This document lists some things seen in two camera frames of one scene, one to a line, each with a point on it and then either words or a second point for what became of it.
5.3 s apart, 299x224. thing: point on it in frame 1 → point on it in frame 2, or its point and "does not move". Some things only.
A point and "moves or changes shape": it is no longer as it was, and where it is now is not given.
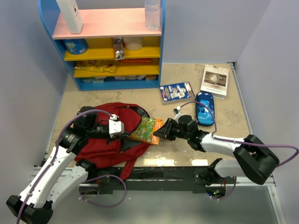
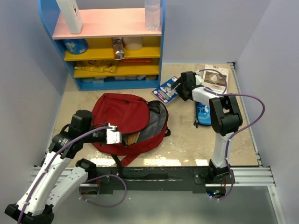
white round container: [132, 43] does not move
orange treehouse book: [145, 132] → [132, 138]
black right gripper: [165, 130] → [181, 94]
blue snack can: [76, 46] does not move
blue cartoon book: [176, 93] moves or changes shape
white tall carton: [69, 9] does not move
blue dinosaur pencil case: [203, 116] does not move
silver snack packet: [118, 44] does not move
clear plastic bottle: [152, 11] does not move
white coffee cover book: [215, 79] does not move
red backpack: [119, 152] moves or changes shape
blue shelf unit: [115, 51] does not move
